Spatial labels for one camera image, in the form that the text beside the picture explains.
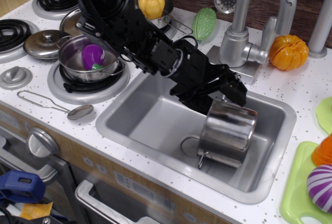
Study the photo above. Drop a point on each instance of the yellow toy bell pepper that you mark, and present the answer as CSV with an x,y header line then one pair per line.
x,y
152,9

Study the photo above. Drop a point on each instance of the far left stove burner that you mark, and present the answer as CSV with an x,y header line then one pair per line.
x,y
14,33

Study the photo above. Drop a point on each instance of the purple white striped toy onion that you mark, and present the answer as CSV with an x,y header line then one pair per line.
x,y
319,187

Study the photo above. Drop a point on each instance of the green toy bitter gourd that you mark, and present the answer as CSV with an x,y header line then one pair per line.
x,y
203,23

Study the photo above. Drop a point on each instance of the light green plate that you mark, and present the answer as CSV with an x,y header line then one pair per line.
x,y
323,114

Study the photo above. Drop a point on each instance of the silver oven door handle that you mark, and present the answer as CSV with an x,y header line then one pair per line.
x,y
82,194

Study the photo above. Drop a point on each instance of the grey stove knob front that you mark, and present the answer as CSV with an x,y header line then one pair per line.
x,y
15,78

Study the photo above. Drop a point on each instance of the front stove burner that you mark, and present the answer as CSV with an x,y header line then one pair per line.
x,y
73,92

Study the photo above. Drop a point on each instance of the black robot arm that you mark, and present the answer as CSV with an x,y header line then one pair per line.
x,y
119,26

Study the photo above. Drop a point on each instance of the purple toy eggplant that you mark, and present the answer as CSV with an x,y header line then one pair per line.
x,y
92,57

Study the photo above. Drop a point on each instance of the metal spoon wire handle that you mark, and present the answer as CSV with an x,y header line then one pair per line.
x,y
46,102

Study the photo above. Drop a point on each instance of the grey sink basin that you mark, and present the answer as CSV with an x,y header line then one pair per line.
x,y
146,118

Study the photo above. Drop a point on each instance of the orange plastic cup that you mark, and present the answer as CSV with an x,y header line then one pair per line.
x,y
322,153

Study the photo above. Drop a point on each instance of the silver faucet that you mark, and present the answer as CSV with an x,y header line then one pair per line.
x,y
236,50

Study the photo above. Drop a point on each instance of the rear left stove burner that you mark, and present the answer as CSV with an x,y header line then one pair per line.
x,y
53,9

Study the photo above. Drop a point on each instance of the stove burner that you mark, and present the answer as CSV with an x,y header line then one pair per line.
x,y
73,92
168,29
14,33
53,9

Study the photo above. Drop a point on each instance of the silver oven knob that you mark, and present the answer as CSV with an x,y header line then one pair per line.
x,y
40,144

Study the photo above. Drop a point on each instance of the steel pot lid left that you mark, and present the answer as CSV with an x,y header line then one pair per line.
x,y
45,44

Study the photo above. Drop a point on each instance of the green plastic tray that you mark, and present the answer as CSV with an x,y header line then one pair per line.
x,y
296,202

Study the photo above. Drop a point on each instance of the rear right stove burner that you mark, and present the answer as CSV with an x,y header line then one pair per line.
x,y
168,29

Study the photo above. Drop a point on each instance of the stainless steel pot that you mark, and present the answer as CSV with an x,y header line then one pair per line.
x,y
227,132

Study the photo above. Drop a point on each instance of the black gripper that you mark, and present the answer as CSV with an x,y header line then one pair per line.
x,y
196,78

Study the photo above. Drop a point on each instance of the steel pot with handles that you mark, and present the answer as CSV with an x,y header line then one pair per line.
x,y
69,56

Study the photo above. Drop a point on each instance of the steel pot lid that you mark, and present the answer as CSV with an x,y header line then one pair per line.
x,y
45,44
68,24

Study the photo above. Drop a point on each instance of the grey vertical pole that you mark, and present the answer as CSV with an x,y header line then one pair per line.
x,y
316,44

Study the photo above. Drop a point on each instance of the orange toy pumpkin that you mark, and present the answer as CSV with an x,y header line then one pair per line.
x,y
288,52

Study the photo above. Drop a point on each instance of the orange cloth piece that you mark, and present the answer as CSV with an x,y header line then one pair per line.
x,y
32,211

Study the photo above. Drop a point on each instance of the small steel saucepan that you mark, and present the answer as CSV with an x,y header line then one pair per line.
x,y
167,20

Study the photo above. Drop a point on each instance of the steel pot lid rear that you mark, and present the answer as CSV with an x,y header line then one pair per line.
x,y
68,24

